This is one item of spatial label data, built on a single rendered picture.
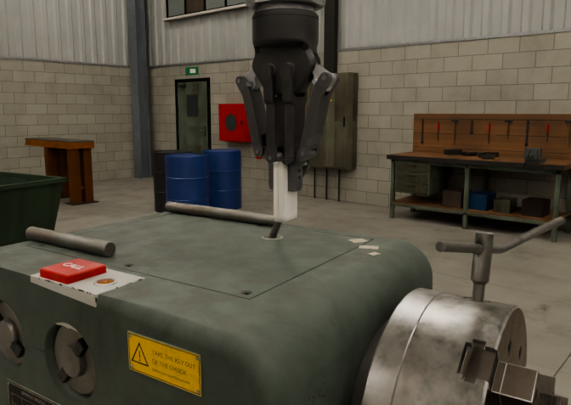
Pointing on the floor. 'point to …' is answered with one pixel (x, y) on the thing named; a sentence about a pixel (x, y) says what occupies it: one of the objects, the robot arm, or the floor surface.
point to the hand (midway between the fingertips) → (285, 191)
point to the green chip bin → (27, 204)
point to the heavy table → (69, 165)
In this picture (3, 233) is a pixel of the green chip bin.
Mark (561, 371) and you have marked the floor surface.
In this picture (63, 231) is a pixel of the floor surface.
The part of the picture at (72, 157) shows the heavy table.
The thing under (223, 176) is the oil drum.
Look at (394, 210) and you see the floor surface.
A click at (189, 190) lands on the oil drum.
